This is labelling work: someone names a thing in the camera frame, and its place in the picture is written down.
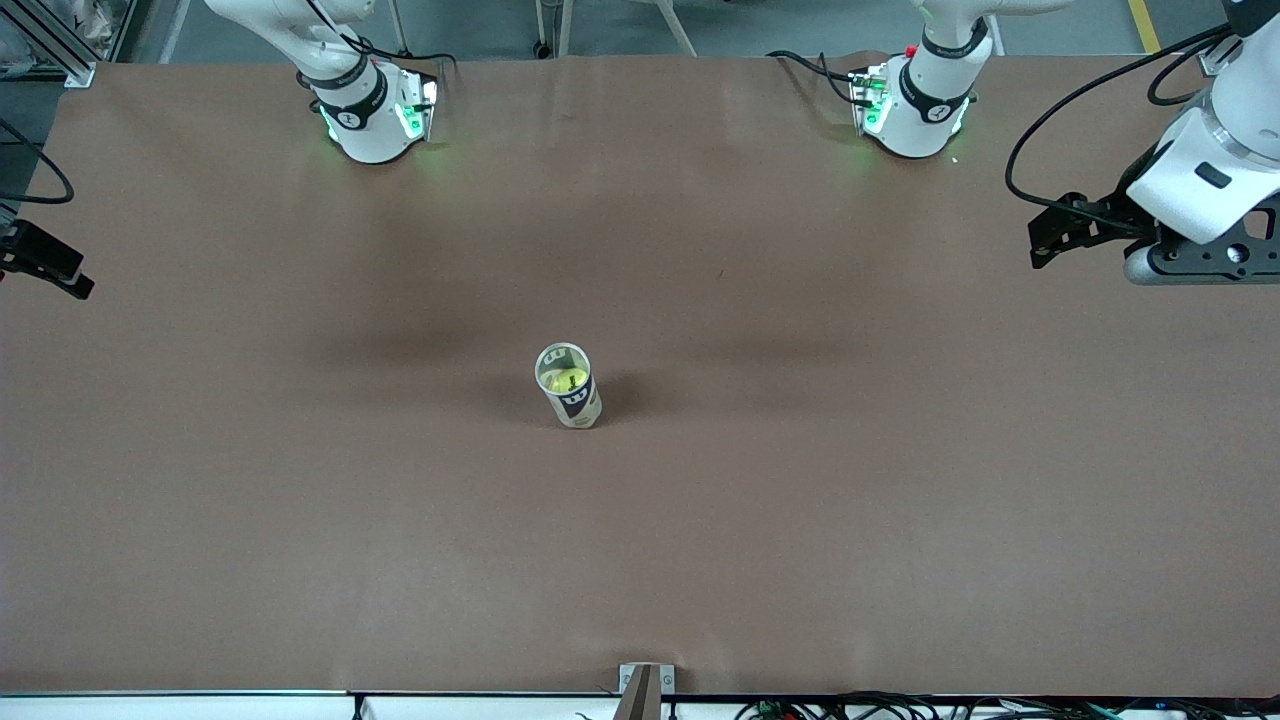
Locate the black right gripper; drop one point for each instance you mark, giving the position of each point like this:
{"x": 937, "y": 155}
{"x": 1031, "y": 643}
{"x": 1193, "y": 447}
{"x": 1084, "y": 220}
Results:
{"x": 38, "y": 257}

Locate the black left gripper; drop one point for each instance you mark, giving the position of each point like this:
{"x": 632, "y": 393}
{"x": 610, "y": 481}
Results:
{"x": 1108, "y": 217}

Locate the yellow tennis ball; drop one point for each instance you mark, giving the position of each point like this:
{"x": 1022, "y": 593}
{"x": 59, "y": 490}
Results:
{"x": 566, "y": 380}

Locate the clear tennis ball can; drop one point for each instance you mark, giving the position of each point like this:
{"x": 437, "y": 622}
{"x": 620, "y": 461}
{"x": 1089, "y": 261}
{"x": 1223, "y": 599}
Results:
{"x": 580, "y": 408}

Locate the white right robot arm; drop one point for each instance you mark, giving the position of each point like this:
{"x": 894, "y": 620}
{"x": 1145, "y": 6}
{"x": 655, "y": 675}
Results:
{"x": 370, "y": 130}

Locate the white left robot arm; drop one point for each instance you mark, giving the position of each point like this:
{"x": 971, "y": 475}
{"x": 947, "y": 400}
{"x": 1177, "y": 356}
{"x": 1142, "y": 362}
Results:
{"x": 930, "y": 120}

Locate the silver left base connector box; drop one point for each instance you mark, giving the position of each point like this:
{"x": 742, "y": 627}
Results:
{"x": 865, "y": 90}

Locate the silver base connector box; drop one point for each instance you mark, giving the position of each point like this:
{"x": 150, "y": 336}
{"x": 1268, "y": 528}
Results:
{"x": 425, "y": 95}
{"x": 865, "y": 90}

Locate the clear plastic wrapped item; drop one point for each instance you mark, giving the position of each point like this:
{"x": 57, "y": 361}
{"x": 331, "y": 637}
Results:
{"x": 105, "y": 25}

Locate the grey slanted leg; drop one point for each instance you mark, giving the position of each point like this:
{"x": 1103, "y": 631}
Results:
{"x": 175, "y": 35}

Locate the silver right base connector box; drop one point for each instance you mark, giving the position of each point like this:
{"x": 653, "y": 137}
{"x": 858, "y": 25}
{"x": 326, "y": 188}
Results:
{"x": 425, "y": 95}

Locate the thin leg with caster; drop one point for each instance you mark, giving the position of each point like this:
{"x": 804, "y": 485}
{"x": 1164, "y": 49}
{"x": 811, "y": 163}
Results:
{"x": 403, "y": 45}

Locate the white stand legs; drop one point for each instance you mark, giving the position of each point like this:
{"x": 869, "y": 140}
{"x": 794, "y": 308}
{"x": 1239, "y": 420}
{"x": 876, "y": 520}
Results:
{"x": 565, "y": 30}

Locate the brown table cover sheet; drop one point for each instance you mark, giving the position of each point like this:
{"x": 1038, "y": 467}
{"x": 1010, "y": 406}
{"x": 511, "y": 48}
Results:
{"x": 640, "y": 560}

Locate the aluminium frame profile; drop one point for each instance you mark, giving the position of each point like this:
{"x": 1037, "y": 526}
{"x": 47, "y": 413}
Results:
{"x": 78, "y": 72}
{"x": 1215, "y": 62}

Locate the white table edge rail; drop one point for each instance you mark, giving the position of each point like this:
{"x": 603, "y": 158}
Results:
{"x": 200, "y": 708}

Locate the grey camera post bracket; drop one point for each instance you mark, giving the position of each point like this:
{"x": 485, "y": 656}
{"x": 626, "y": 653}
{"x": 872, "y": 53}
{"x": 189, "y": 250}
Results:
{"x": 645, "y": 690}

